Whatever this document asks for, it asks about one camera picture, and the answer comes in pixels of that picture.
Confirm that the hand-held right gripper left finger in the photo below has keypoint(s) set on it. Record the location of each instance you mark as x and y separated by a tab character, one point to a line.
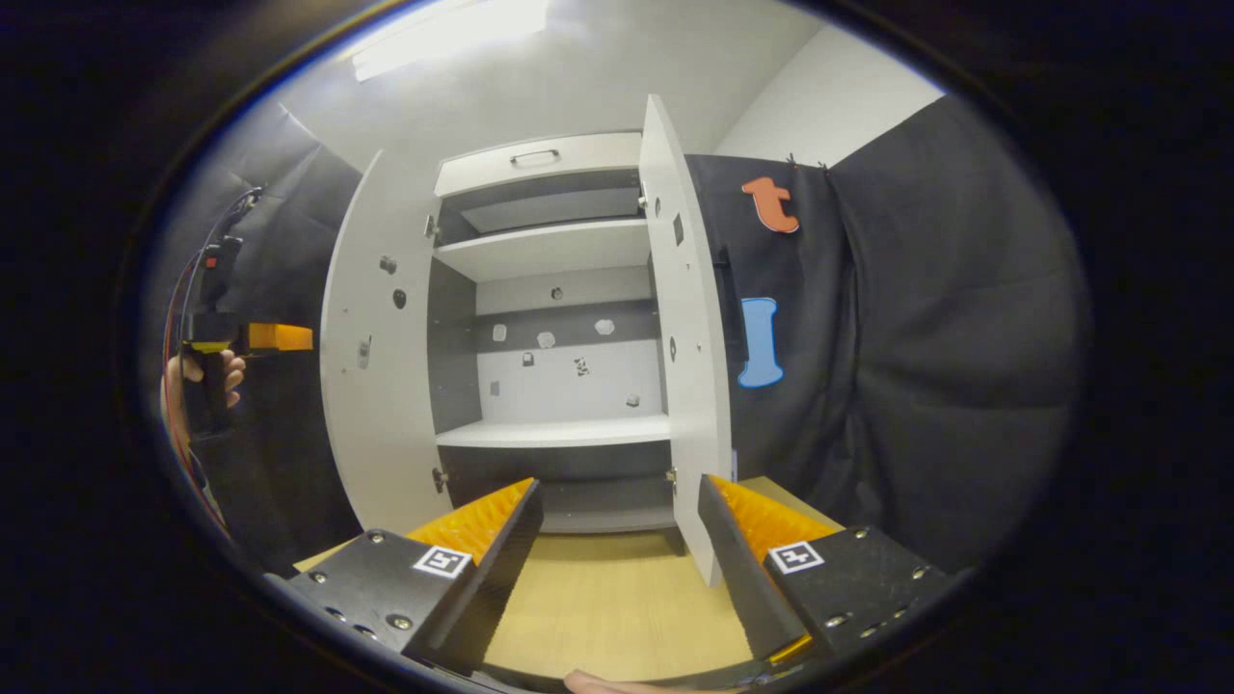
492	588

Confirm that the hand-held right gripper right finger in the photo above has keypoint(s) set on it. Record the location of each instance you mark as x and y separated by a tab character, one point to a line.
742	569

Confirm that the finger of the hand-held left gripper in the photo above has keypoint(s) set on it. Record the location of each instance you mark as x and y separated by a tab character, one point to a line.
280	337

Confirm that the camera sticker shoe cabinet door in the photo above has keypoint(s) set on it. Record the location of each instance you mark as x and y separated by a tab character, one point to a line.
386	405

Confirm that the headphone sticker shoe cabinet door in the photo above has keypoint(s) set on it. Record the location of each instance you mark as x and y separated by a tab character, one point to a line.
689	386

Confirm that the white double-door shoe cabinet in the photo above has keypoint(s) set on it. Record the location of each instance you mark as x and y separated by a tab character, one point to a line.
569	386

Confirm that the white cabinet drawer front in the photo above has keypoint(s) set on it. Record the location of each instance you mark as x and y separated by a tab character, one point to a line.
588	159

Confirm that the black backdrop cloth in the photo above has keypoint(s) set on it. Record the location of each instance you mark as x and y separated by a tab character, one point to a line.
916	337

